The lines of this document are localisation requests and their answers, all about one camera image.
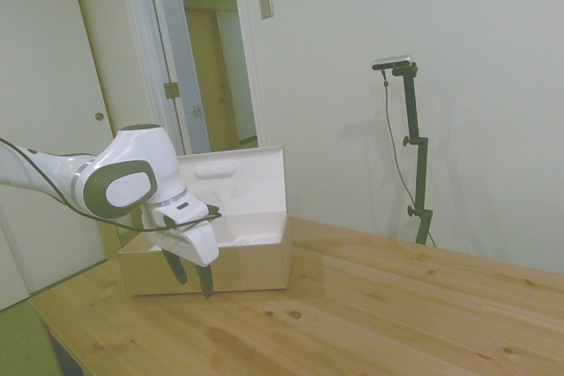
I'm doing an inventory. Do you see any grey camera on stand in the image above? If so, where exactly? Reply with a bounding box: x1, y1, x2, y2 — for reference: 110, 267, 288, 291
371, 55, 416, 71

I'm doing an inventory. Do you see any white door frame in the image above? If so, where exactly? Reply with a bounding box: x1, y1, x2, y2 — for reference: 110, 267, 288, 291
115, 0, 268, 155

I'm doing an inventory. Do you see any green chair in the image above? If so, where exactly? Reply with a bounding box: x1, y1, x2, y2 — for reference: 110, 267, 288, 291
0, 299, 62, 376

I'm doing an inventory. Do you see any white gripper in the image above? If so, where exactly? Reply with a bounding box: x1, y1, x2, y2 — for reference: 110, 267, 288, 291
140, 193, 223, 300

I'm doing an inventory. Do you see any cardboard box with lid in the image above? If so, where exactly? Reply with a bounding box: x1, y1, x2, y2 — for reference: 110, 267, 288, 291
116, 144, 294, 299

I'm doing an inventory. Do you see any black camera stand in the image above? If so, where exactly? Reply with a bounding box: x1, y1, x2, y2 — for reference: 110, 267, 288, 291
391, 63, 435, 247

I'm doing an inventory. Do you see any brown wooden hallway door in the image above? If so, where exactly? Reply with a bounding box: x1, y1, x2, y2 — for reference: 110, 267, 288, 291
183, 7, 242, 153

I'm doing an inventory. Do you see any white open door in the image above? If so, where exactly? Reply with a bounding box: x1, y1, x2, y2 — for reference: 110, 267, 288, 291
144, 0, 212, 156

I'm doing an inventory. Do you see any cream closet door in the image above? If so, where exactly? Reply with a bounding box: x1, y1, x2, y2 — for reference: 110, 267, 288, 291
0, 0, 122, 298

